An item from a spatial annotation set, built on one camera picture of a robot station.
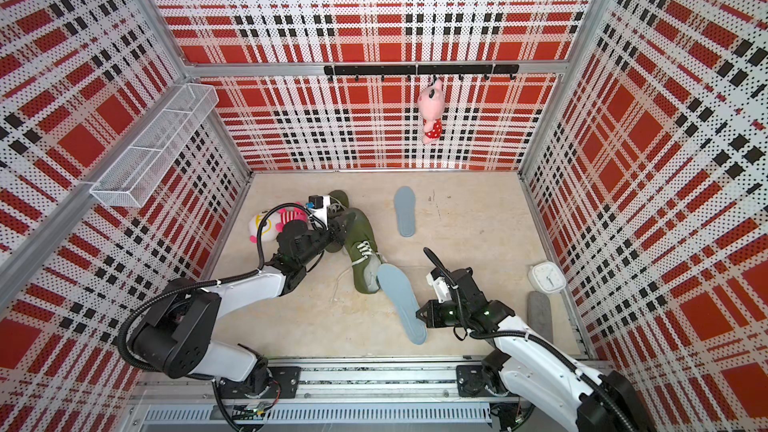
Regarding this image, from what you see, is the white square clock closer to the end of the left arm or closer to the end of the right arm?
the end of the right arm

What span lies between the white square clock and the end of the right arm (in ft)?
1.03

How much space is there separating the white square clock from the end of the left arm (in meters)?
0.60

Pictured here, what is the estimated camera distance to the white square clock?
2.89 feet

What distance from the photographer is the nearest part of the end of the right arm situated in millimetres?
599
